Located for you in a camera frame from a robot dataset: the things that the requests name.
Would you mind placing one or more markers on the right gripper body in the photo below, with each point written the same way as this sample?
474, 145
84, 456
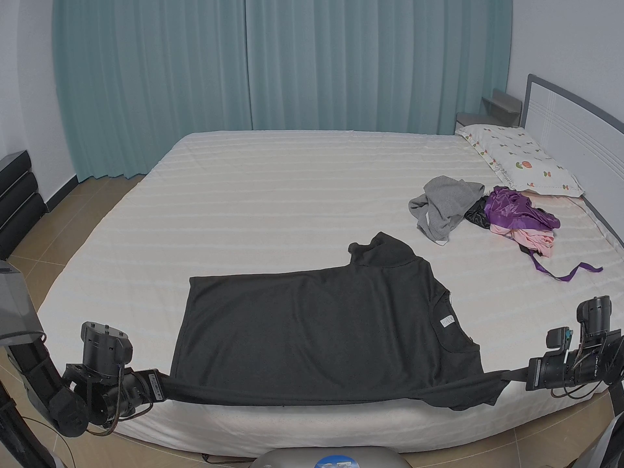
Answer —
551, 371

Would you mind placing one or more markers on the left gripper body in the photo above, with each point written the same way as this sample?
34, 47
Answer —
144, 387

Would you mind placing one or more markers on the black T-shirt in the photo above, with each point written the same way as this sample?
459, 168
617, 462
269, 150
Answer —
312, 329

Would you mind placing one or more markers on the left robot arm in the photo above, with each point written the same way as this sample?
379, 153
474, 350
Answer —
105, 346

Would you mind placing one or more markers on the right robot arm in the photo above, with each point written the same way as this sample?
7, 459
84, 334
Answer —
594, 316

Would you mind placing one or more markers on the pile of clothes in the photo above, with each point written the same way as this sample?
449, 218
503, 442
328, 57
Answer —
516, 215

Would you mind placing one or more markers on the bed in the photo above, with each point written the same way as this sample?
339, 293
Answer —
273, 203

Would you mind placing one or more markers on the grey garment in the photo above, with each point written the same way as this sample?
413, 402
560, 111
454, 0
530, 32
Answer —
446, 203

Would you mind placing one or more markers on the white printed pillow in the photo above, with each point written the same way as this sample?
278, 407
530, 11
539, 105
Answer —
526, 161

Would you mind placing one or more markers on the black chest of drawers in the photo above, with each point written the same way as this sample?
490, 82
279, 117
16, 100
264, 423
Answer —
17, 198

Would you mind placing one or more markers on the grey bedside table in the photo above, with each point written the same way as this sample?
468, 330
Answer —
497, 107

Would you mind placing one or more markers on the blue-green curtain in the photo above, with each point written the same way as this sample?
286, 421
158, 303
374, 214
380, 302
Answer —
375, 51
151, 71

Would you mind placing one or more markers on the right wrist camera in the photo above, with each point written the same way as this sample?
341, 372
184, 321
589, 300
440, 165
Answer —
558, 338

